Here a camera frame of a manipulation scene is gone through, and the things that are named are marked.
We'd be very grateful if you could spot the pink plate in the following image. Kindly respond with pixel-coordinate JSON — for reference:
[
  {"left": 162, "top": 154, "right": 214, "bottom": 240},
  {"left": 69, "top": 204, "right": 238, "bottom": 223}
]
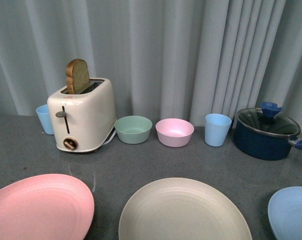
[{"left": 0, "top": 174, "right": 95, "bottom": 240}]

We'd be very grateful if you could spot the blue plate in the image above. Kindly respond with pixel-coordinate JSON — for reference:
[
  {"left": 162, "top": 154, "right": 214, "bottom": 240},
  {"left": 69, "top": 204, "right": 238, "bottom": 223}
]
[{"left": 267, "top": 186, "right": 302, "bottom": 240}]

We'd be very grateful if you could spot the green plastic bowl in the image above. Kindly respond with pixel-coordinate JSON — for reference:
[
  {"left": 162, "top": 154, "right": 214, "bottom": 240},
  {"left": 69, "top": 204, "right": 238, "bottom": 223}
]
[{"left": 114, "top": 115, "right": 153, "bottom": 145}]

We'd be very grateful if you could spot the pink plastic bowl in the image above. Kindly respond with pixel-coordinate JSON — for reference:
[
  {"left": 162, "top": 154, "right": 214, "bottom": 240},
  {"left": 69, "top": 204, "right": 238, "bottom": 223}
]
[{"left": 155, "top": 118, "right": 195, "bottom": 148}]

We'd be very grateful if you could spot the grey pleated curtain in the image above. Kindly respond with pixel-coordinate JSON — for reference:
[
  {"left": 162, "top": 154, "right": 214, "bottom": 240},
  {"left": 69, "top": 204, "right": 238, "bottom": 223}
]
[{"left": 0, "top": 0, "right": 302, "bottom": 128}]

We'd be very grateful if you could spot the light blue plastic cup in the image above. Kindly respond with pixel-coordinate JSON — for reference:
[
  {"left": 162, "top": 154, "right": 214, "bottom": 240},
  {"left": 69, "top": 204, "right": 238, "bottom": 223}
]
[{"left": 204, "top": 113, "right": 232, "bottom": 147}]

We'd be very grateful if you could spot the cream two-slot toaster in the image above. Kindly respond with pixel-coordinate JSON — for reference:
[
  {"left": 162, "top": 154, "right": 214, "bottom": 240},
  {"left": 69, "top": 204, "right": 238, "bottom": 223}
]
[{"left": 47, "top": 78, "right": 117, "bottom": 153}]

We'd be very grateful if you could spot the brown bread slice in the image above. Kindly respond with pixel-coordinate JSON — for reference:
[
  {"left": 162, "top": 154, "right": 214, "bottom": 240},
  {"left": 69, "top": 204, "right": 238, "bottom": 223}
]
[{"left": 66, "top": 59, "right": 90, "bottom": 95}]

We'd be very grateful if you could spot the beige plate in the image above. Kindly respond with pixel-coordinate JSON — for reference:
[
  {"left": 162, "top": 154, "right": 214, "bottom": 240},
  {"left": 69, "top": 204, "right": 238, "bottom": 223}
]
[{"left": 118, "top": 177, "right": 252, "bottom": 240}]

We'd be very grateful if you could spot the light blue cup behind toaster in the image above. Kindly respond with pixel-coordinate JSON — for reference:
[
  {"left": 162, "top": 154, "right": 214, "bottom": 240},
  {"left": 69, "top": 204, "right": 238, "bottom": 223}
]
[{"left": 35, "top": 104, "right": 54, "bottom": 135}]

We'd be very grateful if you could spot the glass lid with blue knob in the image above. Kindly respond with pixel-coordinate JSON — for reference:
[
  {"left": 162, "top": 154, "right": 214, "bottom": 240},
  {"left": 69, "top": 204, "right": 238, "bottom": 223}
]
[{"left": 236, "top": 102, "right": 301, "bottom": 138}]

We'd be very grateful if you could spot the dark blue saucepan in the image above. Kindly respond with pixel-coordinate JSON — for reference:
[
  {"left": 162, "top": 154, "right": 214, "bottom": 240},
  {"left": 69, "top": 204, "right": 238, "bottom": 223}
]
[{"left": 233, "top": 118, "right": 302, "bottom": 161}]

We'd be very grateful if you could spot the white toaster power cord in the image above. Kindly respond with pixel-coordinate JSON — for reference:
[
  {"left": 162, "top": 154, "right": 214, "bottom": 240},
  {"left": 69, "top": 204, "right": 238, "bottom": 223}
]
[{"left": 102, "top": 127, "right": 117, "bottom": 146}]

